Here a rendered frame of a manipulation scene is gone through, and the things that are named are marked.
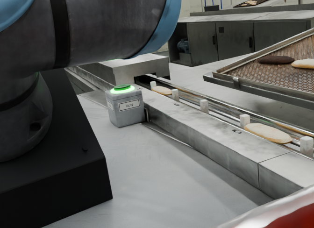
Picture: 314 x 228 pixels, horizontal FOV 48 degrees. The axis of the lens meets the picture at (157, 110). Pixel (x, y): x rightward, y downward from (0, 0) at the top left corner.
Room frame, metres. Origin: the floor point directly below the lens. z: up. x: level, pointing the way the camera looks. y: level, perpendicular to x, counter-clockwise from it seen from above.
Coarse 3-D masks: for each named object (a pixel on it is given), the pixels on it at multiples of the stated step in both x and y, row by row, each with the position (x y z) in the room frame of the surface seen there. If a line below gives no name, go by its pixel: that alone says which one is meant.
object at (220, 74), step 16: (304, 32) 0.95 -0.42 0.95; (272, 48) 0.92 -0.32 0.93; (288, 48) 0.90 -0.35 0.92; (304, 48) 0.86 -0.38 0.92; (240, 64) 0.87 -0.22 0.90; (256, 64) 0.84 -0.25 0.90; (288, 64) 0.77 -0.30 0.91; (240, 80) 0.74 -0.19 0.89; (256, 80) 0.74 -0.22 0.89; (304, 96) 0.58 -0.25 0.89
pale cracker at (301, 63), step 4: (300, 60) 0.75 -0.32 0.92; (304, 60) 0.74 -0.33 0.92; (308, 60) 0.73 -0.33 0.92; (312, 60) 0.72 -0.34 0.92; (292, 64) 0.75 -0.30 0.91; (296, 64) 0.74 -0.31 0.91; (300, 64) 0.73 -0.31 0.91; (304, 64) 0.72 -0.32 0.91; (308, 64) 0.71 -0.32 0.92; (312, 64) 0.71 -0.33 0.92; (312, 68) 0.70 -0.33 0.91
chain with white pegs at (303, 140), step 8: (136, 80) 1.10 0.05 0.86; (168, 96) 0.90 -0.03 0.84; (176, 96) 0.84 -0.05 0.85; (200, 104) 0.71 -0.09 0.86; (208, 112) 0.71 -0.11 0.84; (240, 120) 0.58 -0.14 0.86; (248, 120) 0.58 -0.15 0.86; (304, 136) 0.46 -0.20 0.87; (304, 144) 0.45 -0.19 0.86; (312, 144) 0.45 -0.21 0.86; (304, 152) 0.45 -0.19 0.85; (312, 152) 0.45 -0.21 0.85
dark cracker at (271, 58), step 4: (268, 56) 0.85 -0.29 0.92; (272, 56) 0.83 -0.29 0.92; (276, 56) 0.83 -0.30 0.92; (280, 56) 0.82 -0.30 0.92; (284, 56) 0.81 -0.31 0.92; (260, 60) 0.84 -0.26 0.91; (264, 60) 0.83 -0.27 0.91; (268, 60) 0.82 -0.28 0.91; (272, 60) 0.81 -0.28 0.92; (276, 60) 0.80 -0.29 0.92; (280, 60) 0.79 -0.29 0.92; (284, 60) 0.79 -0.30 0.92; (288, 60) 0.78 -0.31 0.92; (292, 60) 0.78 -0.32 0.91
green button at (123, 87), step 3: (123, 84) 0.81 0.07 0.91; (126, 84) 0.81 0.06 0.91; (114, 87) 0.79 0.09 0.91; (117, 87) 0.79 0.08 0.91; (120, 87) 0.78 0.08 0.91; (123, 87) 0.78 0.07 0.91; (126, 87) 0.78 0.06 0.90; (129, 87) 0.79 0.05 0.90; (114, 90) 0.79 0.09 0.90; (117, 90) 0.78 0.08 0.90; (120, 90) 0.78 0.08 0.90
